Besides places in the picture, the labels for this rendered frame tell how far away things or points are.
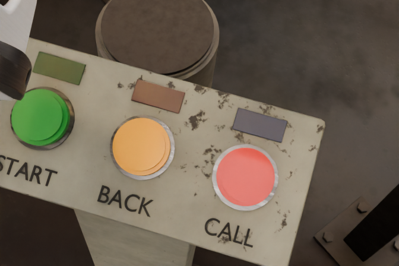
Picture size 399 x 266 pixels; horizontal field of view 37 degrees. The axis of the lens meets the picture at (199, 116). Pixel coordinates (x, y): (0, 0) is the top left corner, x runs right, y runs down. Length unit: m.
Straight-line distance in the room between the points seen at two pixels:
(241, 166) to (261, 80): 0.77
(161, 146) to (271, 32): 0.85
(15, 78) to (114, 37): 0.33
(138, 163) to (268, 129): 0.09
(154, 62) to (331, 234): 0.59
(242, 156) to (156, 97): 0.07
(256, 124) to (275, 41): 0.81
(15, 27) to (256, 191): 0.20
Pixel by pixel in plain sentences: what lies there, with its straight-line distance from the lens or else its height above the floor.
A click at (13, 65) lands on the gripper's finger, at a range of 0.24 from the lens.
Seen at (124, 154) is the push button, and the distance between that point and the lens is 0.41.
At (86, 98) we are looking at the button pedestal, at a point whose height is 0.61.
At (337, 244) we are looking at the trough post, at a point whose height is 0.01.
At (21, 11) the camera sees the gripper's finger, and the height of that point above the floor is 0.75.
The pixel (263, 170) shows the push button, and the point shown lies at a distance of 0.41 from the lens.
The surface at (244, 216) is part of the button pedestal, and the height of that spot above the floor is 0.59.
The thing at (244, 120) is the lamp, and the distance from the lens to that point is 0.42.
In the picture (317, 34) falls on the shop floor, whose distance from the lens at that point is 1.25.
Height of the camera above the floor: 0.98
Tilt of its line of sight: 62 degrees down
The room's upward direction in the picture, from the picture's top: 8 degrees clockwise
